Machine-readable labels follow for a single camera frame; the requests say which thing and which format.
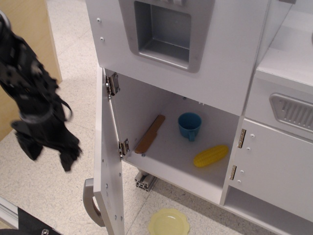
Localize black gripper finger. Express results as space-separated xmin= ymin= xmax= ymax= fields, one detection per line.
xmin=60 ymin=147 xmax=81 ymax=172
xmin=16 ymin=133 xmax=43 ymax=161

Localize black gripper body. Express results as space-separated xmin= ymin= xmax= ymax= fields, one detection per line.
xmin=11 ymin=115 xmax=80 ymax=152

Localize white fridge door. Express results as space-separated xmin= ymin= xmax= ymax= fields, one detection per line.
xmin=93 ymin=66 xmax=125 ymax=235

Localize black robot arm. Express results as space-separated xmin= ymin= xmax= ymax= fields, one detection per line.
xmin=0 ymin=12 xmax=81 ymax=172

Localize white toy fridge cabinet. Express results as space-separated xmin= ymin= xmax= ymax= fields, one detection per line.
xmin=87 ymin=0 xmax=271 ymax=204

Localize lower metal door hinge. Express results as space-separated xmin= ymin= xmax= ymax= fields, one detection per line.
xmin=118 ymin=139 xmax=130 ymax=158

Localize metal door hinge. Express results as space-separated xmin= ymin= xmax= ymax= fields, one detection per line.
xmin=105 ymin=72 xmax=120 ymax=97
xmin=118 ymin=139 xmax=130 ymax=158

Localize upper metal door hinge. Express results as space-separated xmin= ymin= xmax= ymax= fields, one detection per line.
xmin=105 ymin=72 xmax=120 ymax=97

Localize aluminium extrusion foot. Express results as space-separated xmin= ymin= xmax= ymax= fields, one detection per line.
xmin=135 ymin=171 xmax=157 ymax=192

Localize wooden toy knife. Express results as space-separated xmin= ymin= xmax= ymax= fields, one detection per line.
xmin=134 ymin=115 xmax=165 ymax=154

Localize light wooden panel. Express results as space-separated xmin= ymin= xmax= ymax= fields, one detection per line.
xmin=0 ymin=0 xmax=63 ymax=141

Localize pale yellow toy plate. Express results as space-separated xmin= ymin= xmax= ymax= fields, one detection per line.
xmin=148 ymin=209 xmax=190 ymax=235

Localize blue toy cup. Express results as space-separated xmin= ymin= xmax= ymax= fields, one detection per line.
xmin=178 ymin=112 xmax=202 ymax=141

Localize yellow toy corn cob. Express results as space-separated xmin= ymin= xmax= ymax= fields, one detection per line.
xmin=193 ymin=145 xmax=229 ymax=167

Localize grey ice dispenser recess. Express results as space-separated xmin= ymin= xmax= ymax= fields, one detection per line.
xmin=119 ymin=0 xmax=215 ymax=73

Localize lower brass oven hinge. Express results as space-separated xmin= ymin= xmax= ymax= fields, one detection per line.
xmin=229 ymin=165 xmax=237 ymax=180

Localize brass oven hinge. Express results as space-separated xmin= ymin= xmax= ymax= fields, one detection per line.
xmin=237 ymin=129 xmax=246 ymax=148
xmin=229 ymin=165 xmax=237 ymax=180

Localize upper brass oven hinge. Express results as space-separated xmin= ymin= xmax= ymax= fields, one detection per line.
xmin=237 ymin=129 xmax=246 ymax=148

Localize white toy oven unit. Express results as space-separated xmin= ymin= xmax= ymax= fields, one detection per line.
xmin=220 ymin=0 xmax=313 ymax=235

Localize white oven cabinet door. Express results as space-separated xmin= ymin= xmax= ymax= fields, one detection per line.
xmin=229 ymin=120 xmax=313 ymax=221

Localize grey oven vent panel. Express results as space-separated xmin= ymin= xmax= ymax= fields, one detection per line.
xmin=269 ymin=93 xmax=313 ymax=133

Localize grey fridge door handle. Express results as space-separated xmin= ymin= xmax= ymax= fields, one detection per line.
xmin=83 ymin=178 xmax=105 ymax=227

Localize aluminium frame rail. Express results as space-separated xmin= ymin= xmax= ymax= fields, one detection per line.
xmin=0 ymin=197 xmax=19 ymax=229

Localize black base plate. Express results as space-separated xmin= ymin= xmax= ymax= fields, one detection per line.
xmin=0 ymin=207 xmax=63 ymax=235

